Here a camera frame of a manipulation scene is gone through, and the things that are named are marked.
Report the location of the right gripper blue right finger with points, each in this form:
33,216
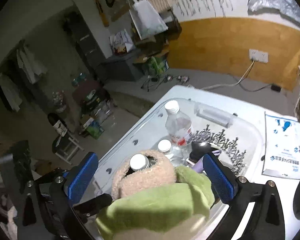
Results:
266,220

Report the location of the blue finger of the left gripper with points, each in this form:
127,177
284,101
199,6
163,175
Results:
93,206

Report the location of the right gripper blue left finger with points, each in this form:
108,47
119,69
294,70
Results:
48,211

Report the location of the beige fluffy earmuffs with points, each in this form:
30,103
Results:
159,174

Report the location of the green avocado plush toy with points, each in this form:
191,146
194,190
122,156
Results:
173,211

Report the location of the white step stool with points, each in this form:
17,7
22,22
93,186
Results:
66,147

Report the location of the white blue printed package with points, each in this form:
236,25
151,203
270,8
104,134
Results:
282,151

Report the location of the yellowish bottle silver cap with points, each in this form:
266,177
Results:
139,162

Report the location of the small clear bottle white cap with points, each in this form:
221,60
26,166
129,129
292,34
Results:
165,146

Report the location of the clear plastic storage bin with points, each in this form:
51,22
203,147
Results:
236,138

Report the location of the large clear water bottle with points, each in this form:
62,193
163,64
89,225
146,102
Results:
178,124

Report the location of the black power adapter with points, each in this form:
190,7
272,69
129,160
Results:
276,88

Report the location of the white shopping bag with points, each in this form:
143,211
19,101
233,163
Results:
146,19

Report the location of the white wall power socket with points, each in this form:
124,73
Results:
258,56

